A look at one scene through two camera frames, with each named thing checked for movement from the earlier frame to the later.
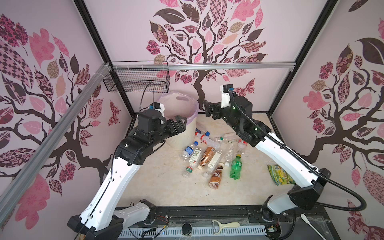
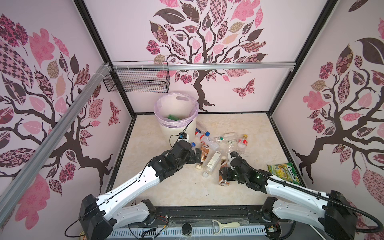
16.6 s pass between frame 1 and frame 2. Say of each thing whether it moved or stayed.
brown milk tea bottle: moved
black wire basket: stayed
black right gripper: moved
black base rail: stayed
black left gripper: moved
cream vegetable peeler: stayed
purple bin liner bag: stayed
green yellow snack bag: stayed
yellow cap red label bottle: stayed
